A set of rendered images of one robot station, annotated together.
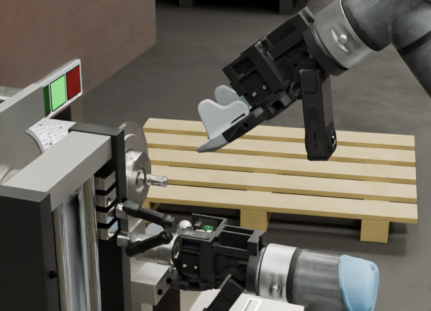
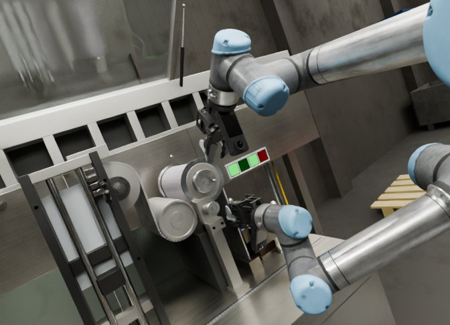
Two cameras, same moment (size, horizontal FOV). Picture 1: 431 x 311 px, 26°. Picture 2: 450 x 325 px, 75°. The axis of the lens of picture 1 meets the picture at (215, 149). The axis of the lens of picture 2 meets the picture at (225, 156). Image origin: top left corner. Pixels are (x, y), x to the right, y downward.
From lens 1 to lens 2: 0.84 m
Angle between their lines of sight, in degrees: 45
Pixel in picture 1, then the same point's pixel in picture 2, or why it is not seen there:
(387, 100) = not seen: outside the picture
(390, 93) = not seen: outside the picture
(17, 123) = not seen: hidden behind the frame
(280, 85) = (208, 123)
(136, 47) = (305, 139)
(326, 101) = (229, 125)
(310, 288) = (269, 223)
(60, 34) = (251, 139)
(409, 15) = (219, 66)
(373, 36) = (217, 85)
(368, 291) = (290, 222)
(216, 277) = (248, 222)
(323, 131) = (228, 139)
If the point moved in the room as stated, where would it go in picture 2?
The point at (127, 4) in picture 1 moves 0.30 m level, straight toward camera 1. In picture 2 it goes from (294, 123) to (271, 137)
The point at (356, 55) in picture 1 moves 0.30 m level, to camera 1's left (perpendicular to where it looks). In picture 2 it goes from (220, 97) to (148, 132)
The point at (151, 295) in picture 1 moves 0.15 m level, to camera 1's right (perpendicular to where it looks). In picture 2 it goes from (209, 229) to (249, 227)
